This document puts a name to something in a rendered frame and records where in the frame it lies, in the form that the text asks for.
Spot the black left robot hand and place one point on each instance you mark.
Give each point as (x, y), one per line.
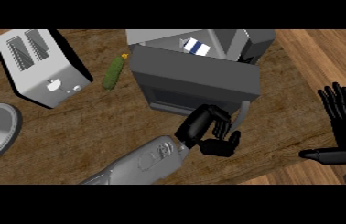
(207, 130)

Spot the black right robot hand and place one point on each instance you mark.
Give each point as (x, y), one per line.
(334, 118)

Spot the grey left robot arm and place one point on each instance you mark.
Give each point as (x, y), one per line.
(141, 163)

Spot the dark grey microwave door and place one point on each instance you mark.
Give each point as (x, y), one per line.
(193, 80)

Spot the white blue milk carton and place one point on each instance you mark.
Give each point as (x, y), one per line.
(196, 46)

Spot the grey microwave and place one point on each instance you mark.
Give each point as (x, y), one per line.
(211, 43)

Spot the green cucumber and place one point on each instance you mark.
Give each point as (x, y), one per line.
(112, 72)

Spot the silver toaster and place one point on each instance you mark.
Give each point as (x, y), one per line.
(38, 66)

